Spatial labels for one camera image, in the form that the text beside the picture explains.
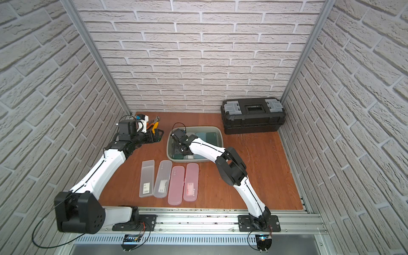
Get clear rectangular pencil case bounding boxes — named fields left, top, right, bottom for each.
left=139, top=160, right=155, bottom=198

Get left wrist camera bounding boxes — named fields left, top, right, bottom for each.
left=136, top=114, right=149, bottom=133

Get orange handled pliers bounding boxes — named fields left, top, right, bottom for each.
left=147, top=118, right=159, bottom=128

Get aluminium mounting rail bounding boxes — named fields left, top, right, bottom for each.
left=65, top=208, right=329, bottom=237

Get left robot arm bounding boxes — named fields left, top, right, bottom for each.
left=54, top=114, right=164, bottom=234

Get controller board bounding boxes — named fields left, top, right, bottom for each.
left=121, top=234, right=143, bottom=251
left=255, top=235, right=272, bottom=252

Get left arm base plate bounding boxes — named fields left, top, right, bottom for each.
left=112, top=214, right=157, bottom=231

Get grey plastic storage tray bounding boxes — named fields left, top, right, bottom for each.
left=166, top=126, right=224, bottom=163

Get clear rounded pencil case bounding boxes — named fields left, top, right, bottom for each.
left=153, top=160, right=173, bottom=198

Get pink pencil case left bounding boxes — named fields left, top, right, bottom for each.
left=168, top=166, right=185, bottom=206

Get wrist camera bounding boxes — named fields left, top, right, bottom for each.
left=136, top=114, right=149, bottom=133
left=171, top=129, right=188, bottom=144

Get pink pencil case with label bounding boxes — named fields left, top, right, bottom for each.
left=183, top=163, right=199, bottom=202

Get left controller board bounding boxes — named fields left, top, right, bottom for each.
left=121, top=234, right=143, bottom=251

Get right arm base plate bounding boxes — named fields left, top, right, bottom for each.
left=238, top=215, right=281, bottom=233

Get blue pencil case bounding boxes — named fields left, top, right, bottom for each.
left=194, top=132, right=206, bottom=159

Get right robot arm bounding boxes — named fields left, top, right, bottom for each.
left=171, top=129, right=271, bottom=231

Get dark green pencil case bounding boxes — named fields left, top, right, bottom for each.
left=206, top=132, right=218, bottom=146
left=172, top=154, right=184, bottom=159

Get black plastic toolbox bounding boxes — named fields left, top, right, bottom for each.
left=221, top=97, right=286, bottom=135

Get yellow handled cutter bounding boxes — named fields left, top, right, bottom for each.
left=152, top=116, right=160, bottom=134

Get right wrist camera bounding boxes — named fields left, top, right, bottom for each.
left=171, top=129, right=188, bottom=144

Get right controller board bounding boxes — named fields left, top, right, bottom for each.
left=255, top=235, right=272, bottom=252

